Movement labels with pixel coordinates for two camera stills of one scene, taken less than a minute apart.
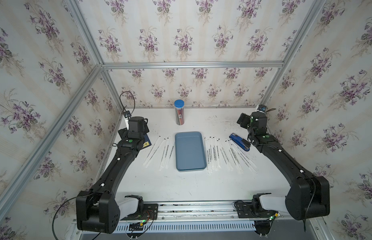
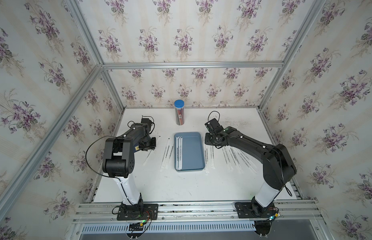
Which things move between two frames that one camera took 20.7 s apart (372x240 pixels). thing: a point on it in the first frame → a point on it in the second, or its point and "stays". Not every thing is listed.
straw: (234, 157) stays
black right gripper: (246, 119) → (206, 139)
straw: (245, 159) stays
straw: (226, 156) stays
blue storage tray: (190, 152) stays
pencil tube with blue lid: (179, 104) stays
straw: (170, 153) stays
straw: (209, 169) → (178, 153)
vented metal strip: (214, 226) stays
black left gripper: (144, 128) → (152, 145)
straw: (165, 154) stays
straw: (218, 155) → (181, 153)
